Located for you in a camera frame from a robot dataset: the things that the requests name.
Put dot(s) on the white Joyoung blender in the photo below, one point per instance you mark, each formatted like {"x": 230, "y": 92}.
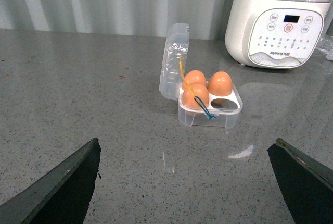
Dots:
{"x": 277, "y": 34}

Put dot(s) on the brown egg back left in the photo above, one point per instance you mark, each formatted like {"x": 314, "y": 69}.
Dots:
{"x": 194, "y": 79}

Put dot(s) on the brown egg front left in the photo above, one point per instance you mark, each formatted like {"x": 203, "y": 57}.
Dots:
{"x": 188, "y": 97}

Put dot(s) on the brown egg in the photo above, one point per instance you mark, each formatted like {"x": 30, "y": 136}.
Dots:
{"x": 220, "y": 84}
{"x": 194, "y": 79}
{"x": 188, "y": 97}

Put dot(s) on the clear plastic bag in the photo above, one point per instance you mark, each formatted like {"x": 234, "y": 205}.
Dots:
{"x": 325, "y": 45}

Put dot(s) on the clear plastic egg box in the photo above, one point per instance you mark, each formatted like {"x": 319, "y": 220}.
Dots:
{"x": 223, "y": 111}

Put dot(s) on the brown egg back right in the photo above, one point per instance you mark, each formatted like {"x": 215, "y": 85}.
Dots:
{"x": 220, "y": 84}

